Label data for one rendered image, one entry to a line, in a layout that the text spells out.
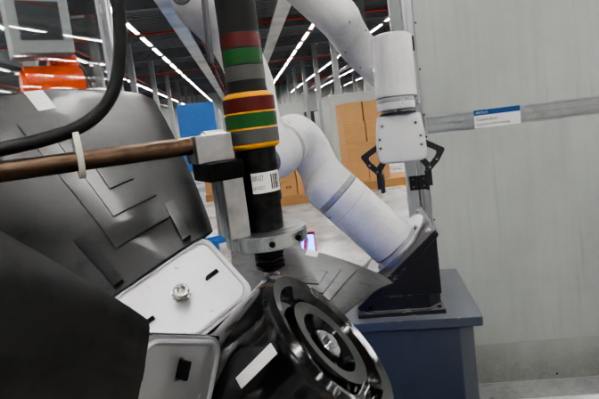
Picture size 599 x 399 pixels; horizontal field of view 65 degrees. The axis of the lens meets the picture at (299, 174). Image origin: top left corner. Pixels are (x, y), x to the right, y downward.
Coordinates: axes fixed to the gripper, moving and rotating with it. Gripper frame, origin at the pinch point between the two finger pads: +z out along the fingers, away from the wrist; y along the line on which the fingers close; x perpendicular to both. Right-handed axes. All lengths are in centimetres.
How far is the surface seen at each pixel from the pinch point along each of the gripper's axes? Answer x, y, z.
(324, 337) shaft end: 70, 3, 3
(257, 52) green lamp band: 64, 8, -18
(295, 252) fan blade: 38.9, 13.9, 4.2
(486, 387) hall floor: -132, -23, 112
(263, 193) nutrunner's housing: 64, 9, -6
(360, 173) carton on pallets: -755, 107, 37
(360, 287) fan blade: 47.3, 4.2, 6.8
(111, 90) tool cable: 71, 17, -15
